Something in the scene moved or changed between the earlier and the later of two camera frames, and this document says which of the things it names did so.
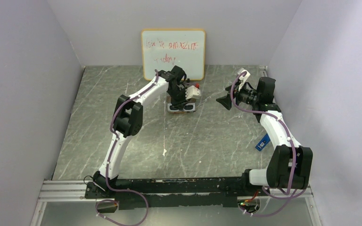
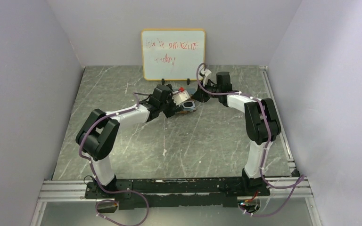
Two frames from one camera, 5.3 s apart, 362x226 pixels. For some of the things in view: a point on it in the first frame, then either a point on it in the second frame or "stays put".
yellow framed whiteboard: [163, 49] stays put
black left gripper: [180, 104] -> [170, 111]
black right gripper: [226, 100] -> [200, 95]
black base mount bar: [121, 193] stays put
